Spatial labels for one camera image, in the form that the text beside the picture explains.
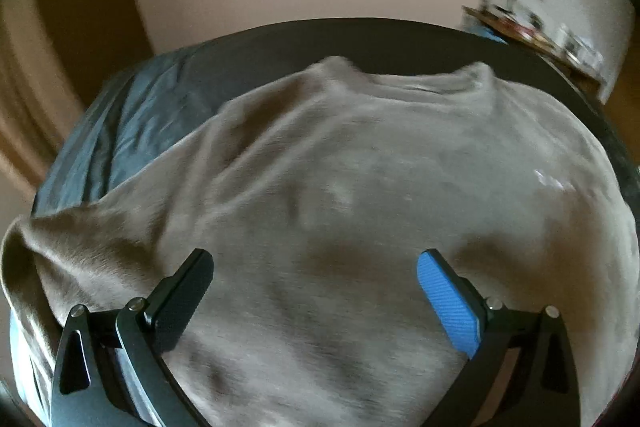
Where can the beige curtain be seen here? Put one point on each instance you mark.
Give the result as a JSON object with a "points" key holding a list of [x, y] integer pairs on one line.
{"points": [[30, 82]]}

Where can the grey fleece sweater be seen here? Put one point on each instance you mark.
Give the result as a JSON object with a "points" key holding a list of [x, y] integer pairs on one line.
{"points": [[350, 167]]}

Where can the cluttered wooden shelf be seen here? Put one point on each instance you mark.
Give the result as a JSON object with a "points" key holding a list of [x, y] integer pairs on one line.
{"points": [[550, 52]]}

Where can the blue-grey quilt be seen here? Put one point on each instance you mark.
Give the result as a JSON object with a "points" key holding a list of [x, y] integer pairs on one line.
{"points": [[125, 132]]}

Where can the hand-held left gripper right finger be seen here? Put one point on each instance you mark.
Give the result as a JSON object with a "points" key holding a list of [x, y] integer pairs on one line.
{"points": [[445, 302]]}

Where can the blue bag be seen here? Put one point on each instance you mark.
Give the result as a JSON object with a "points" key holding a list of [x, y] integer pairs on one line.
{"points": [[487, 32]]}

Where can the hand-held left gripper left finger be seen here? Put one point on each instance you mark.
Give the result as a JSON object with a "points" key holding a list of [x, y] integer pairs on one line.
{"points": [[175, 302]]}

